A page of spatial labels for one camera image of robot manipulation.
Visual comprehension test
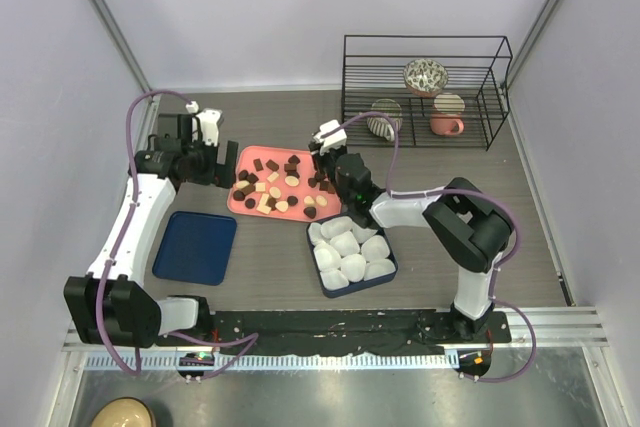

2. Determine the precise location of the pink plastic tray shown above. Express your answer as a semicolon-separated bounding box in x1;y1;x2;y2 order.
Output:
227;145;342;222

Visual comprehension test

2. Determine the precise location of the dark blue box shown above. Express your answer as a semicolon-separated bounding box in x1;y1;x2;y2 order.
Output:
306;215;398;299

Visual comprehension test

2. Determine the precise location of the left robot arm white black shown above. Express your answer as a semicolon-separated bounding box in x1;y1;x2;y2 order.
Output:
63;109;239;348

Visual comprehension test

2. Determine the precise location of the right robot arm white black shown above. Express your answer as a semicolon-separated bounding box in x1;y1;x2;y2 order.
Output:
309;141;520;342

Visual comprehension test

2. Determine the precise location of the dark square chocolate piece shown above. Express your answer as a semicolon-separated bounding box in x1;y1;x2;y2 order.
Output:
320;182;335;194

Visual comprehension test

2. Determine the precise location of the dark round chocolate piece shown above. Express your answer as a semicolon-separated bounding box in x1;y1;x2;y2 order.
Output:
303;207;317;219

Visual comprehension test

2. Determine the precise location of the white paper cupcake liner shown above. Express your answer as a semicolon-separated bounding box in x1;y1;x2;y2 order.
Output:
320;216;353;239
329;231;360;257
313;242;342;272
363;259;396;281
360;235;391;263
320;269;350;291
351;224;378;244
307;222;326;246
340;254;367;283

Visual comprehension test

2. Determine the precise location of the striped grey mug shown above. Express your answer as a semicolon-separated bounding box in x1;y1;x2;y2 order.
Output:
366;98;403;142

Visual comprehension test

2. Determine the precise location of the dark blue box lid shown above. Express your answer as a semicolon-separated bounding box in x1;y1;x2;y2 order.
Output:
152;211;237;286

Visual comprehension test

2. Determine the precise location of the pink mug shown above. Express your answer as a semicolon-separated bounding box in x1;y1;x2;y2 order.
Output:
430;93;466;136

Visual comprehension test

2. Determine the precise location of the patterned ceramic bowl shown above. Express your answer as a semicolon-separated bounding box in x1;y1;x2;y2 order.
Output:
403;58;449;98

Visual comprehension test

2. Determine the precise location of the beige bowl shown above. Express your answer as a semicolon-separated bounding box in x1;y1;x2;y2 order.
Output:
90;397;156;427

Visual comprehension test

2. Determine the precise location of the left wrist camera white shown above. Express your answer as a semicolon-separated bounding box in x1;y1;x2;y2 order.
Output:
185;101;223;147

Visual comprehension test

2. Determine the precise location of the black wire rack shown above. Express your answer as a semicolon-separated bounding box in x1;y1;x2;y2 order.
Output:
341;34;513;150

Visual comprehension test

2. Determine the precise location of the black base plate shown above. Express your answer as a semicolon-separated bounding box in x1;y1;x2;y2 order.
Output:
187;309;512;357

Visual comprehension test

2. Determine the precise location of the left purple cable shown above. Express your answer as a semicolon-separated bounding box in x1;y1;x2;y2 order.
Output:
95;90;261;381

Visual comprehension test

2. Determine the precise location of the white cable chain strip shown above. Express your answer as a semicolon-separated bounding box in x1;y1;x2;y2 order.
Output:
85;351;460;372

